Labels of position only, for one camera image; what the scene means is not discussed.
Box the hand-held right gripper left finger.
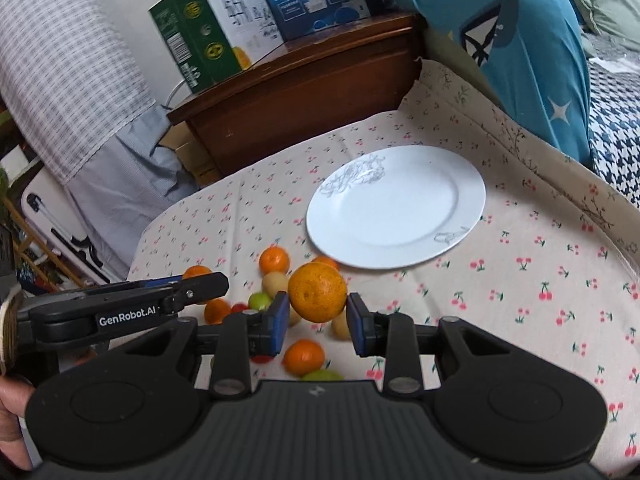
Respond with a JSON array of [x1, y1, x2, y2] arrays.
[[112, 291, 291, 401]]

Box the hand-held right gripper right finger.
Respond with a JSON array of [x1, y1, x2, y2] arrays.
[[346, 292, 526, 395]]

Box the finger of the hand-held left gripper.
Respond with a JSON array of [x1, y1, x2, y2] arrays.
[[82, 272, 231, 314]]

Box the white plate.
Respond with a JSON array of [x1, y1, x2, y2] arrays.
[[306, 145, 487, 269]]

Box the person's left hand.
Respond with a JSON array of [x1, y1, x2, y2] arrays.
[[0, 375, 37, 472]]

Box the wooden rack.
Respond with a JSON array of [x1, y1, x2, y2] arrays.
[[0, 195, 81, 293]]

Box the white folding board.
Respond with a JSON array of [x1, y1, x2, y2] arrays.
[[20, 167, 123, 286]]

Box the cardboard box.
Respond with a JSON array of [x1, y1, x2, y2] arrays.
[[159, 122, 223, 186]]

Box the cherry print tablecloth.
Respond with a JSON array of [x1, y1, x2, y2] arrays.
[[125, 57, 640, 480]]

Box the wooden nightstand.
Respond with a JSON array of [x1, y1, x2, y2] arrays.
[[166, 12, 426, 188]]

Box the green and white carton box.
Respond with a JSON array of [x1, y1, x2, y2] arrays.
[[148, 0, 286, 94]]

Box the checked cloth cover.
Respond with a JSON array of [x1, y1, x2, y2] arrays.
[[0, 0, 198, 281]]

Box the olive green bedsheet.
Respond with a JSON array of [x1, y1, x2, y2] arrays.
[[422, 22, 508, 111]]

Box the blue carton box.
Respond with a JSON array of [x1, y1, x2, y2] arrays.
[[251, 0, 373, 42]]

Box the blue star print pillow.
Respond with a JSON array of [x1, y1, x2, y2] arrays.
[[392, 0, 596, 168]]

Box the houndstooth blanket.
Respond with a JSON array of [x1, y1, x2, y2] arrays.
[[585, 57, 640, 208]]

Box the white cable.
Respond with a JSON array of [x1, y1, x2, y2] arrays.
[[167, 79, 193, 111]]

